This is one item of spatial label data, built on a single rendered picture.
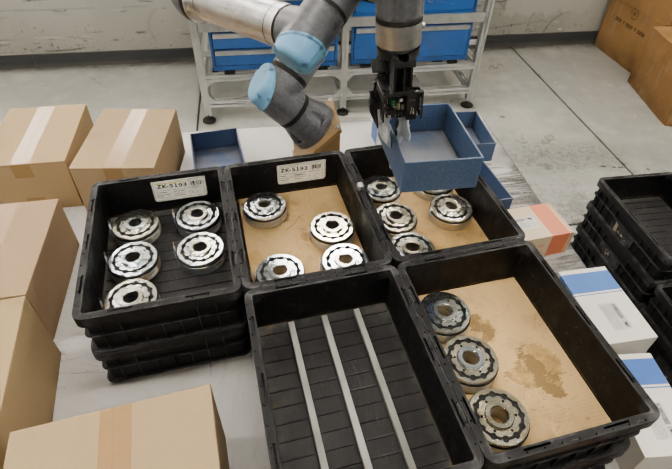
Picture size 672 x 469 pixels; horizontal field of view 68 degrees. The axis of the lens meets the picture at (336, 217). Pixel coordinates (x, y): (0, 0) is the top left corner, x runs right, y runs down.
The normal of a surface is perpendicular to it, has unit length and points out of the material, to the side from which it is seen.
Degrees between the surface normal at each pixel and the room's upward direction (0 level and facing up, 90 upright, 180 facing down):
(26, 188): 90
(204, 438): 0
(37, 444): 0
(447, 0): 90
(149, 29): 90
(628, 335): 0
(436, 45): 90
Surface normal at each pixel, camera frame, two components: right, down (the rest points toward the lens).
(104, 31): 0.15, 0.67
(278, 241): 0.02, -0.73
